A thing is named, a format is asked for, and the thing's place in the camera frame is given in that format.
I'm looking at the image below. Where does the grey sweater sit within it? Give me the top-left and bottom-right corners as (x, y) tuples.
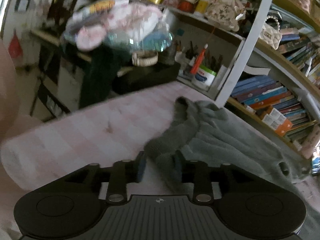
(145, 96), (320, 240)

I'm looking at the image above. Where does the plastic bag of clothes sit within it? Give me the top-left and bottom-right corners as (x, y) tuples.
(61, 0), (173, 52)

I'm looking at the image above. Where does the lower orange white box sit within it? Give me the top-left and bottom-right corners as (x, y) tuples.
(262, 114), (293, 137)

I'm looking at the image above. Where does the orange white box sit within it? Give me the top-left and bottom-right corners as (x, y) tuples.
(267, 106), (293, 130)
(262, 114), (293, 137)

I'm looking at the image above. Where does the pink checkered table mat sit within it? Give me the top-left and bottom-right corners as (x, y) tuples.
(0, 81), (320, 240)

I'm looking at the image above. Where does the white green pen can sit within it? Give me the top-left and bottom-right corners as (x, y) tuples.
(191, 65), (217, 91)

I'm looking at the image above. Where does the upper orange white box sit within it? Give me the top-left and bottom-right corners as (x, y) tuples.
(267, 106), (293, 130)

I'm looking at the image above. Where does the row of leaning books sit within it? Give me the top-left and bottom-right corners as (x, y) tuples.
(231, 75), (316, 144)

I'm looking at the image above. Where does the orange red tassel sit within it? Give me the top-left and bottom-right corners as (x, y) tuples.
(190, 44), (208, 75)

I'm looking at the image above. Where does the white wristwatch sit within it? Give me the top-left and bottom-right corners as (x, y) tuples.
(132, 50), (158, 67)

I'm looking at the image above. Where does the smartphone with lit screen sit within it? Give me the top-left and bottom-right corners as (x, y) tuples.
(311, 156), (320, 176)

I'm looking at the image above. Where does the pink cartoon cup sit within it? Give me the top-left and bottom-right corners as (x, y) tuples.
(300, 125), (320, 159)

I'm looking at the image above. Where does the white wooden bookshelf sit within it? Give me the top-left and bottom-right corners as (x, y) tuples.
(30, 0), (320, 156)

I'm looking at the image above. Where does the white quilted handbag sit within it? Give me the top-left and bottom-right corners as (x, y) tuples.
(259, 15), (283, 50)

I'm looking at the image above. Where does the floral ceramic teapot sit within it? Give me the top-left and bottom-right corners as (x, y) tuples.
(204, 0), (246, 32)

